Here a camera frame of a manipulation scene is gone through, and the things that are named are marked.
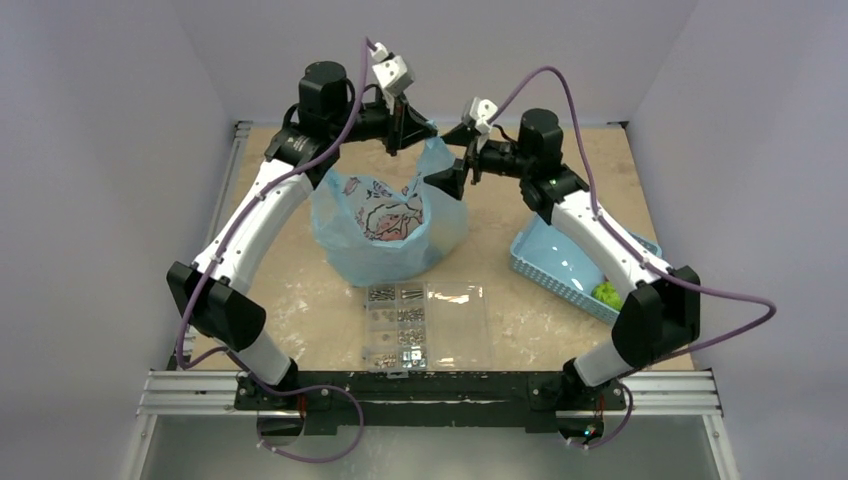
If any aluminium extrusion rail frame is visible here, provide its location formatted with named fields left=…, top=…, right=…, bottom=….
left=119, top=120, right=742, bottom=480

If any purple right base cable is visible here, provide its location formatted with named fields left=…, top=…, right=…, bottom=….
left=564, top=377, right=637, bottom=452

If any light blue printed plastic bag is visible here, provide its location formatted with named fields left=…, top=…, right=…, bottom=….
left=310, top=137, right=469, bottom=287

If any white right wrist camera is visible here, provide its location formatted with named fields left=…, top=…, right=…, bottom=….
left=461, top=97, right=499, bottom=135

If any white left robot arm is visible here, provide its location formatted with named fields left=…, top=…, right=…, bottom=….
left=166, top=54, right=436, bottom=409

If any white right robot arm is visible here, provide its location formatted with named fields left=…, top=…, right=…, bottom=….
left=425, top=108, right=700, bottom=407

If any light blue plastic basket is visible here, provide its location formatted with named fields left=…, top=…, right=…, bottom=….
left=508, top=213, right=664, bottom=326

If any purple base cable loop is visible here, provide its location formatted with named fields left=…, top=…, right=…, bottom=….
left=255, top=379, right=368, bottom=464

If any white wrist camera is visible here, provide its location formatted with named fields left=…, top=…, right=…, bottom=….
left=368, top=42, right=415, bottom=97
left=461, top=97, right=499, bottom=135

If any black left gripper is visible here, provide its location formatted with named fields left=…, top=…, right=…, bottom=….
left=330, top=89, right=437, bottom=157

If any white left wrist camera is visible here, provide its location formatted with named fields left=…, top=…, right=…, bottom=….
left=368, top=42, right=415, bottom=97

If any clear plastic organizer box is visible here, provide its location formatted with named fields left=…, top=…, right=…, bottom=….
left=362, top=281, right=493, bottom=376

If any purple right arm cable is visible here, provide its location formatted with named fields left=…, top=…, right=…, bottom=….
left=490, top=66, right=778, bottom=379

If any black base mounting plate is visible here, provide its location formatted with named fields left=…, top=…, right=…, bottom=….
left=234, top=371, right=627, bottom=436

